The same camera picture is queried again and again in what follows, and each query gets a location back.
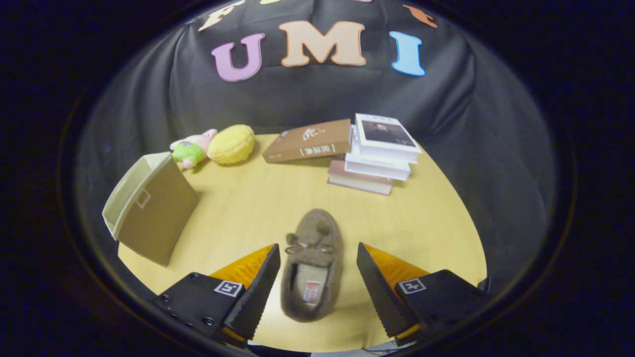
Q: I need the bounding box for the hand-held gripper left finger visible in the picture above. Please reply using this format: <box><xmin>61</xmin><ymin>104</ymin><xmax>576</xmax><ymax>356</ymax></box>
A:
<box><xmin>151</xmin><ymin>243</ymin><xmax>281</xmax><ymax>348</ymax></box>

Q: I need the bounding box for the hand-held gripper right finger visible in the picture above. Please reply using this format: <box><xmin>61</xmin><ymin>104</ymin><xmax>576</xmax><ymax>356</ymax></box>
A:
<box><xmin>356</xmin><ymin>242</ymin><xmax>492</xmax><ymax>347</ymax></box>

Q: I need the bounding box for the brown fuzzy slipper shoe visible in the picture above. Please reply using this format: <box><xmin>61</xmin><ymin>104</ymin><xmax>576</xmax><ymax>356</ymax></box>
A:
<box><xmin>280</xmin><ymin>208</ymin><xmax>344</xmax><ymax>323</ymax></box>

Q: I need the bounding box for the beige fabric storage box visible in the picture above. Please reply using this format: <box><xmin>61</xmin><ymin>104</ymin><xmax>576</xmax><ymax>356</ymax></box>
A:
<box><xmin>102</xmin><ymin>152</ymin><xmax>200</xmax><ymax>267</ymax></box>

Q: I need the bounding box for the pinkish brown book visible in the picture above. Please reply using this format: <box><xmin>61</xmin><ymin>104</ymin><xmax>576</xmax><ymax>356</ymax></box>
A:
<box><xmin>327</xmin><ymin>155</ymin><xmax>395</xmax><ymax>195</ymax></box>

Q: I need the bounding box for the plain white book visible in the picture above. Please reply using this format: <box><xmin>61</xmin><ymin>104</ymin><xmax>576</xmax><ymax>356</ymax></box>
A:
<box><xmin>345</xmin><ymin>126</ymin><xmax>412</xmax><ymax>181</ymax></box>

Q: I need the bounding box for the yellow round plush toy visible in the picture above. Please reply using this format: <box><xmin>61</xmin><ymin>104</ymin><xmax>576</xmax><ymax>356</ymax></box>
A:
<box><xmin>207</xmin><ymin>124</ymin><xmax>256</xmax><ymax>165</ymax></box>

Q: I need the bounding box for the pink and green plush toy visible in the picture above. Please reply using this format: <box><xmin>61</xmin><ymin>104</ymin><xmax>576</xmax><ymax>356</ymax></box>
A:
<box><xmin>170</xmin><ymin>129</ymin><xmax>218</xmax><ymax>170</ymax></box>

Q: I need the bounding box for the black backdrop cloth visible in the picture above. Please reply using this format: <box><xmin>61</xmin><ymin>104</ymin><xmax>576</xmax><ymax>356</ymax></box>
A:
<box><xmin>74</xmin><ymin>0</ymin><xmax>556</xmax><ymax>298</ymax></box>

